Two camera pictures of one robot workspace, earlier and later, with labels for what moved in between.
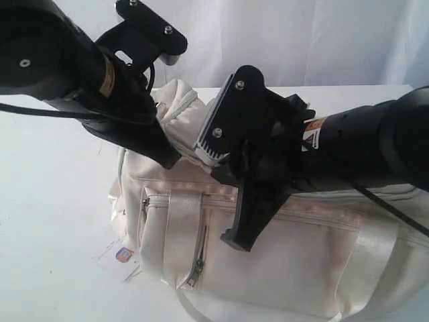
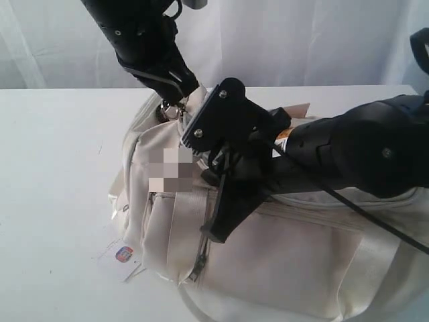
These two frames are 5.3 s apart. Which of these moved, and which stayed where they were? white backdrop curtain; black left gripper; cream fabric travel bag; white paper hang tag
Moved: black left gripper
Stayed: white backdrop curtain; cream fabric travel bag; white paper hang tag
